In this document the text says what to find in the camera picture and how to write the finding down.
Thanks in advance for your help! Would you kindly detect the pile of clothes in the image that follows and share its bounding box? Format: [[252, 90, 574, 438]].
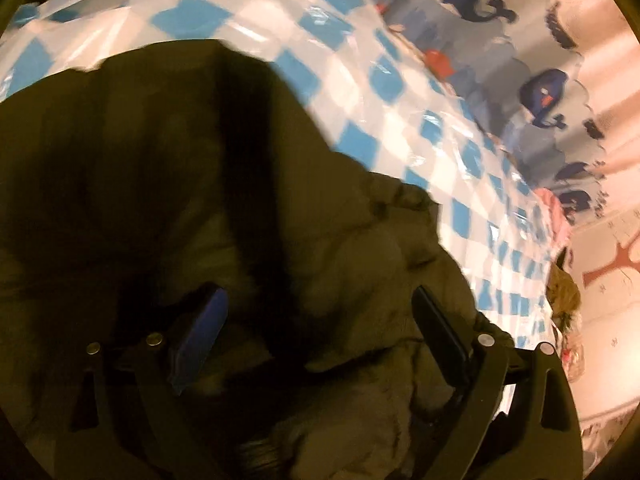
[[544, 255, 584, 337]]

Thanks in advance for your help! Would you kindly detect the blue white checkered plastic sheet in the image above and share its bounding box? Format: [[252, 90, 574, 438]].
[[0, 0, 568, 411]]

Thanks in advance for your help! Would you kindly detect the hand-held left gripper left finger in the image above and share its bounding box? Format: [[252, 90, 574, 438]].
[[55, 282, 230, 480]]

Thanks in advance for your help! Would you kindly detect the dark olive jacket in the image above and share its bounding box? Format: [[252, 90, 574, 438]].
[[0, 40, 517, 480]]

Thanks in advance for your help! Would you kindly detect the pink cloth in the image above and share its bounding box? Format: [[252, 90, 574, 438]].
[[536, 187, 574, 247]]

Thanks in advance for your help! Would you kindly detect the red tree wall sticker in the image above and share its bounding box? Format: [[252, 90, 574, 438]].
[[582, 239, 640, 287]]

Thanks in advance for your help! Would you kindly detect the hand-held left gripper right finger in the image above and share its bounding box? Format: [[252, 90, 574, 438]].
[[411, 285, 586, 480]]

